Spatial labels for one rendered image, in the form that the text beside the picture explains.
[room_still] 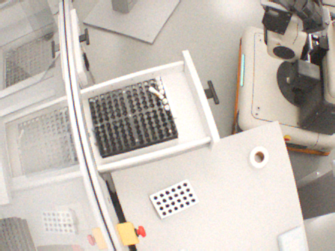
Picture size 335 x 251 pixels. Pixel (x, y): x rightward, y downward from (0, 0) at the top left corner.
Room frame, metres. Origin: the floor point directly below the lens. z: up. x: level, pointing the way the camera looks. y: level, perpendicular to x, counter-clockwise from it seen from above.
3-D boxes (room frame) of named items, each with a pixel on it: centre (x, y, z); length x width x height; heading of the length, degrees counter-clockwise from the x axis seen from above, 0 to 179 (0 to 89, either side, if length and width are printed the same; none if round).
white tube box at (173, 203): (0.14, -0.02, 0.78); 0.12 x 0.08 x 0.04; 116
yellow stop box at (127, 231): (0.01, 0.11, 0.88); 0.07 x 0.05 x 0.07; 16
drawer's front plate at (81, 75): (0.63, 0.30, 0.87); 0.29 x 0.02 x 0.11; 16
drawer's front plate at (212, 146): (0.42, -0.09, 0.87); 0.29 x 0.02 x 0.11; 16
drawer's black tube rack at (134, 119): (0.36, 0.10, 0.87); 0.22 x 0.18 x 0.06; 106
